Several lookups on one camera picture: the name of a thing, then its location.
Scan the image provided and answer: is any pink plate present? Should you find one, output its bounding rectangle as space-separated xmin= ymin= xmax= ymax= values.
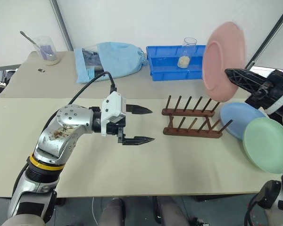
xmin=202 ymin=21 xmax=246 ymax=103

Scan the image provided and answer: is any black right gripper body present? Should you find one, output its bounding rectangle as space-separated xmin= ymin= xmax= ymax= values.
xmin=245 ymin=69 xmax=283 ymax=111

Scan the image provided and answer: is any blue plate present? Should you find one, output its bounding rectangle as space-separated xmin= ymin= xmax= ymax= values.
xmin=220 ymin=102 xmax=267 ymax=140

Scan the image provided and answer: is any bright monitor screen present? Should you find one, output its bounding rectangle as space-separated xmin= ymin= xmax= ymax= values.
xmin=251 ymin=65 xmax=283 ymax=76

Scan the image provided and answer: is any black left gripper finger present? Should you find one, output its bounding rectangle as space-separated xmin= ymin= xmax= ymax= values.
xmin=122 ymin=136 xmax=155 ymax=146
xmin=125 ymin=105 xmax=153 ymax=115

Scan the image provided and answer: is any grey rounded shape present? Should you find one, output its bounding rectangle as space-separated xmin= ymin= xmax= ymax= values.
xmin=99 ymin=197 xmax=127 ymax=226

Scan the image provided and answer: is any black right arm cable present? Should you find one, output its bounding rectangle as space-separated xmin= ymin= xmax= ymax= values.
xmin=244 ymin=197 xmax=258 ymax=226

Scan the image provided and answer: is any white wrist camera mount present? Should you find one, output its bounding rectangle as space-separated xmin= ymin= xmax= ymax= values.
xmin=100 ymin=91 xmax=127 ymax=137
xmin=265 ymin=87 xmax=283 ymax=115

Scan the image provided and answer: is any grey metal frame post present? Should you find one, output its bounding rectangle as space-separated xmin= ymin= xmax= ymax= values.
xmin=246 ymin=0 xmax=283 ymax=69
xmin=49 ymin=0 xmax=74 ymax=52

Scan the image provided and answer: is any glass beaker with spoon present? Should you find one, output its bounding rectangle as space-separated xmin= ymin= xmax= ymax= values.
xmin=33 ymin=35 xmax=61 ymax=66

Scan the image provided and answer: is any clear plastic package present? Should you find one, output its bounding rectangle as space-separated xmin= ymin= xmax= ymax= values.
xmin=74 ymin=47 xmax=104 ymax=84

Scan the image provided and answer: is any wooden dish rack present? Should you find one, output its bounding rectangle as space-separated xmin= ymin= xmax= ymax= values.
xmin=161 ymin=95 xmax=233 ymax=139

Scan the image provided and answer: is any metal spoon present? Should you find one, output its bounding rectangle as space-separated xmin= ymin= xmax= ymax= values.
xmin=20 ymin=31 xmax=48 ymax=59

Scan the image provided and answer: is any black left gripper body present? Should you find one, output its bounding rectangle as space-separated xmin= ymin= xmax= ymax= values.
xmin=106 ymin=115 xmax=127 ymax=145

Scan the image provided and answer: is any glass beaker with grains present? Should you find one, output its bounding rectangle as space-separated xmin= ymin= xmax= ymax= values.
xmin=177 ymin=37 xmax=198 ymax=69

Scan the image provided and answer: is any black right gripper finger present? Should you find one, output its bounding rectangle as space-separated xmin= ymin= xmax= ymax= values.
xmin=224 ymin=68 xmax=271 ymax=96

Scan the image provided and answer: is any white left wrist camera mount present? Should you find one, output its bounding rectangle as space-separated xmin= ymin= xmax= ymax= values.
xmin=100 ymin=91 xmax=127 ymax=137

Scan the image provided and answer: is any light blue drawstring bag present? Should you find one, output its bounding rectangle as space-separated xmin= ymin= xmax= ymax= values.
xmin=96 ymin=41 xmax=148 ymax=79

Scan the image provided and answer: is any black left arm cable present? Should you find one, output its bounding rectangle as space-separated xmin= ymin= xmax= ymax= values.
xmin=41 ymin=71 xmax=117 ymax=135

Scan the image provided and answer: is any blue plastic bin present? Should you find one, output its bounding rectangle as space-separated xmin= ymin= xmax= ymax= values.
xmin=146 ymin=44 xmax=207 ymax=82

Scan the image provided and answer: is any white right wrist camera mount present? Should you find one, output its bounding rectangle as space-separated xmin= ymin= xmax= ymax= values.
xmin=265 ymin=87 xmax=283 ymax=115

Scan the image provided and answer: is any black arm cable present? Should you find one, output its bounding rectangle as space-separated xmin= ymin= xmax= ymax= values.
xmin=41 ymin=71 xmax=117 ymax=135
xmin=244 ymin=197 xmax=258 ymax=226

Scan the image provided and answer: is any green plate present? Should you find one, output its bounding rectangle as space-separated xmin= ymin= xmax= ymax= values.
xmin=242 ymin=117 xmax=283 ymax=174

